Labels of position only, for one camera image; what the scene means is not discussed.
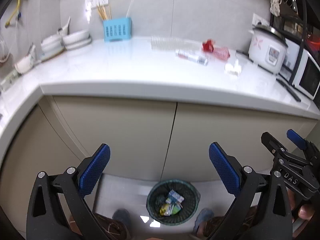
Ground white tissue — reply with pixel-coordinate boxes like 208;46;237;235
225;59;242;76

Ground green white carton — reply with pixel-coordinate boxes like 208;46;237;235
170;202;183;216

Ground blue white milk carton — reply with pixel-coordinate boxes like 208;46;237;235
165;190;184;204

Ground yellow snack packet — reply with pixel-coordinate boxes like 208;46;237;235
159;203;172;216

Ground red mesh net bag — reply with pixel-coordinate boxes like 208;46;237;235
202;39;230;61

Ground clear bubble wrap sheet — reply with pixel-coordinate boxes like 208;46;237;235
150;36;202;51

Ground dark green mesh trash bin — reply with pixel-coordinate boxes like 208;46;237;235
146;179;201;226

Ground person right hand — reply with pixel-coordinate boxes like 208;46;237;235
287;189;315;229

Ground white microwave oven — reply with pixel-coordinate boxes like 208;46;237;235
280;38;319;100

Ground white rice cooker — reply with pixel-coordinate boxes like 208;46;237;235
248;24;288;75

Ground red plastic basin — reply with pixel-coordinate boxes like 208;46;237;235
306;34;320;51

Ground black metal shelf rack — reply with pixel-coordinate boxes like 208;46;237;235
270;0;319;85

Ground hanging white cloth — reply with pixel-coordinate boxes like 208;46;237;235
270;0;282;17

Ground patterned small bowl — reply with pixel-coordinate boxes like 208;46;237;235
14;43;36;75

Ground stacked white bowls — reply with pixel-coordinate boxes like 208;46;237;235
40;33;65;62

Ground white bowl on plate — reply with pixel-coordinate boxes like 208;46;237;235
62;30;92;50

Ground blue chopstick holder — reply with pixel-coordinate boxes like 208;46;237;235
103;17;132;42

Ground wooden chopsticks bundle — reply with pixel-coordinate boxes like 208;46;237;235
97;5;112;21

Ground right wall socket panel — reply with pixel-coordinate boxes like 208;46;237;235
252;14;270;26

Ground wall socket panel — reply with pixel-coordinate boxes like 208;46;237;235
252;14;270;26
85;0;109;10

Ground left wall socket panel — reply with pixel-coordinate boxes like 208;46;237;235
85;0;109;10

